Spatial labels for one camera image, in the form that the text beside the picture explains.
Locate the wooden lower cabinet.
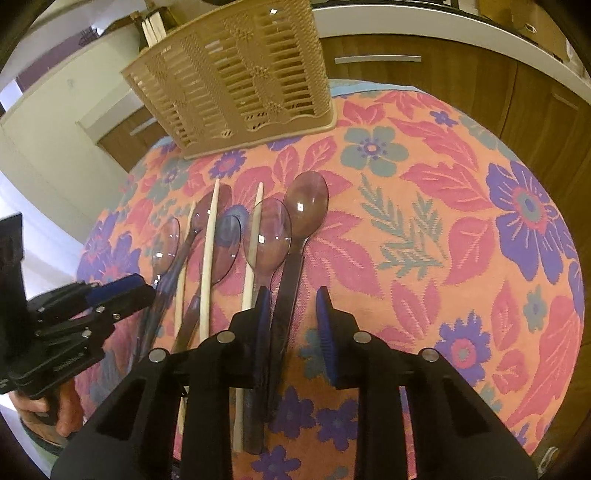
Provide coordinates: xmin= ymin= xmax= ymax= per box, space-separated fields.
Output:
xmin=87 ymin=34 xmax=590 ymax=250

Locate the floral orange tablecloth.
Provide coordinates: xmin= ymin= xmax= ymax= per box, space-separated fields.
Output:
xmin=77 ymin=90 xmax=585 ymax=479

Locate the person's left hand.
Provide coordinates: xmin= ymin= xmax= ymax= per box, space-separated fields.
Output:
xmin=9 ymin=379 xmax=84 ymax=438

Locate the pale chopstick on cloth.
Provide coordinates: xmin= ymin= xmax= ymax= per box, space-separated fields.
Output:
xmin=174 ymin=202 xmax=198 ymax=437

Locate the tan plastic utensil basket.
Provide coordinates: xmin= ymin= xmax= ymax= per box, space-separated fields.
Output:
xmin=122 ymin=1 xmax=338 ymax=159

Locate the pale wooden chopstick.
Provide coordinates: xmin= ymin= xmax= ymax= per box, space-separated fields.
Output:
xmin=198 ymin=179 xmax=221 ymax=343
xmin=232 ymin=182 xmax=264 ymax=452

